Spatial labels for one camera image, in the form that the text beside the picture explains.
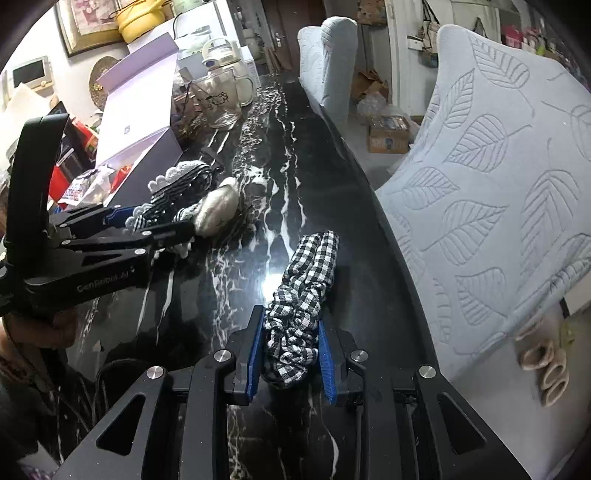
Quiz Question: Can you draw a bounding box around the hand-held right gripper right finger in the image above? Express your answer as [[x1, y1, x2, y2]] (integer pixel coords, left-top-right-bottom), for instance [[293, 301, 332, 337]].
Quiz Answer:
[[318, 318, 532, 480]]

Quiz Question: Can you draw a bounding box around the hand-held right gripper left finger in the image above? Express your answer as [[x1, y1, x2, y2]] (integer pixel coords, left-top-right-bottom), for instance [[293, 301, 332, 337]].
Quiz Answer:
[[55, 305, 266, 480]]

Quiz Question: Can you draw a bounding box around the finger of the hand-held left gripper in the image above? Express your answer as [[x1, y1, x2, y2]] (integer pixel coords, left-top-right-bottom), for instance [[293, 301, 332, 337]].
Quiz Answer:
[[50, 204, 145, 230], [59, 220, 198, 260]]

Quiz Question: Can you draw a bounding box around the striped lace hair band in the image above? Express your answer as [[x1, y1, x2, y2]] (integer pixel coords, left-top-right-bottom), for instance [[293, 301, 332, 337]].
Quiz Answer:
[[124, 161, 223, 257]]

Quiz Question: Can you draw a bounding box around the black white checked scrunchie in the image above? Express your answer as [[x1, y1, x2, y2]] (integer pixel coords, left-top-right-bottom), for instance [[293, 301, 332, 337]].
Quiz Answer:
[[261, 230, 340, 386]]

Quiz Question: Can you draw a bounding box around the lavender gift box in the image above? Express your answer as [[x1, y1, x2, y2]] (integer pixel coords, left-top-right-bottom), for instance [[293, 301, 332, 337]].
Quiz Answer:
[[95, 37, 186, 209]]

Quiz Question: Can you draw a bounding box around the person's left hand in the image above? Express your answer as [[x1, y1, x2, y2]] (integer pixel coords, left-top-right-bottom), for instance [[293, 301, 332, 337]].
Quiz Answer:
[[0, 306, 82, 352]]

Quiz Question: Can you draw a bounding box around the red bottle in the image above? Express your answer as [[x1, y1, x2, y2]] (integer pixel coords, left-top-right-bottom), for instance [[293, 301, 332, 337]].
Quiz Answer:
[[47, 165, 71, 204]]

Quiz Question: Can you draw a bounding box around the red snack packet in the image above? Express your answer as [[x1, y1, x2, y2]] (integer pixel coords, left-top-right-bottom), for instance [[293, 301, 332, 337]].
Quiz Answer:
[[111, 165, 137, 188]]

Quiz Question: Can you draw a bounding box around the white fuzzy pompom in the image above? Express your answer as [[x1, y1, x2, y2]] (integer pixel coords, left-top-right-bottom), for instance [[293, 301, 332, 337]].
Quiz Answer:
[[191, 178, 242, 238]]

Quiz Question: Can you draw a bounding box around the red snack bag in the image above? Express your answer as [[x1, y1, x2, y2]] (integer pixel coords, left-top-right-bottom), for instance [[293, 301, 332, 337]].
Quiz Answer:
[[74, 122, 100, 162]]

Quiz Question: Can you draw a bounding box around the white intercom panel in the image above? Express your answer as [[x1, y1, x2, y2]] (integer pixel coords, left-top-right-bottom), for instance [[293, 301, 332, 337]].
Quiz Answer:
[[11, 55, 56, 89]]

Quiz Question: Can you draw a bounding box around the round woven mat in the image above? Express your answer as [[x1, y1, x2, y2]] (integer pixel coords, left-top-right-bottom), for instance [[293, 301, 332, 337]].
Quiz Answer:
[[89, 56, 122, 112]]

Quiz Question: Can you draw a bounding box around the glass mug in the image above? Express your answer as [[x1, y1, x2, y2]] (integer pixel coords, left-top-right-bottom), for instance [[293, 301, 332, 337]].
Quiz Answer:
[[187, 74, 254, 129]]

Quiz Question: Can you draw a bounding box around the framed picture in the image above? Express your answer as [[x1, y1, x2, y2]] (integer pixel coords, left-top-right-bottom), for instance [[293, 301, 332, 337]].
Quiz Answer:
[[55, 0, 124, 58]]

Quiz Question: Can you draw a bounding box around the yellow pot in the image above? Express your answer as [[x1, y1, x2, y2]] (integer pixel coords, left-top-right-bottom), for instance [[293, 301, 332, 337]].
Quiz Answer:
[[115, 0, 174, 44]]

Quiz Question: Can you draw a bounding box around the beige slipper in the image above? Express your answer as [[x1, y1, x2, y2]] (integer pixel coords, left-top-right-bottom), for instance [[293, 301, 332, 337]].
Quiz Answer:
[[515, 318, 556, 374], [539, 348, 570, 409]]

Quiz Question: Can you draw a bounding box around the white appliance box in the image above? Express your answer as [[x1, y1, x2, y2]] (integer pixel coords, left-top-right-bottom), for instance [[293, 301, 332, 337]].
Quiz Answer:
[[173, 0, 242, 51]]

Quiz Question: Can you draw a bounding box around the dark wooden door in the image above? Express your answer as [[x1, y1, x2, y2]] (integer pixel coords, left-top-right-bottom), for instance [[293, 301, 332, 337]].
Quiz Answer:
[[262, 0, 300, 58]]

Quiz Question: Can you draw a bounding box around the cardboard box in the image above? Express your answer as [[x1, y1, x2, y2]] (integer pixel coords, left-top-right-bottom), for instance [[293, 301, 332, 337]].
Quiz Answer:
[[367, 115, 411, 154]]

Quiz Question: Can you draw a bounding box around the brown paper bag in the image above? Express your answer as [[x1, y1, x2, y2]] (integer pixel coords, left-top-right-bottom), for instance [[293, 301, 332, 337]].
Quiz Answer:
[[351, 69, 391, 104]]

